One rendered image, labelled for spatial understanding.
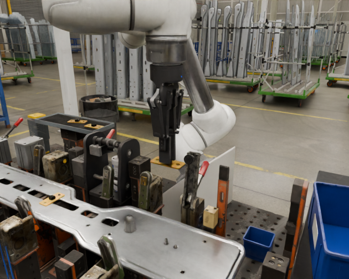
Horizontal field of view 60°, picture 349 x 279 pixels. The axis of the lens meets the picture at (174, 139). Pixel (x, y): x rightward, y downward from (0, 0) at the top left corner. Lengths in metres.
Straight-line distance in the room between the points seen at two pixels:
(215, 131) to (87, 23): 1.00
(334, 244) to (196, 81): 0.82
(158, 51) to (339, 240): 0.68
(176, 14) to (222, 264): 0.60
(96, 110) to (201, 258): 3.19
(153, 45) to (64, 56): 4.24
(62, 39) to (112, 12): 4.24
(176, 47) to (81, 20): 0.19
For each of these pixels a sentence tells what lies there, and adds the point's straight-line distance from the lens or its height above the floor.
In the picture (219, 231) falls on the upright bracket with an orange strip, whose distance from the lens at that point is 0.97.
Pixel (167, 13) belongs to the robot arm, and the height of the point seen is 1.59.
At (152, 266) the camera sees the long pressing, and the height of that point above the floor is 1.00.
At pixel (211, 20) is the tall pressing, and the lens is 8.87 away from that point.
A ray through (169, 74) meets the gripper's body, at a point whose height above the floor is 1.47.
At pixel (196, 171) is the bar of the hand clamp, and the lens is 0.90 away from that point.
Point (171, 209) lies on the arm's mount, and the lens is 1.42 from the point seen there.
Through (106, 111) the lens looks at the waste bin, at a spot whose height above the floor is 0.59.
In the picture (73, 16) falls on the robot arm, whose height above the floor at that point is 1.58.
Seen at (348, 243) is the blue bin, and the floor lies 1.03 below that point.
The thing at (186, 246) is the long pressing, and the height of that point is 1.00.
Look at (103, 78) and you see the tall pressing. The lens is 5.79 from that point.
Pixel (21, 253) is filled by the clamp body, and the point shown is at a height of 0.94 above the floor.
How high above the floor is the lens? 1.56
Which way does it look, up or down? 20 degrees down
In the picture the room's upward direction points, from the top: straight up
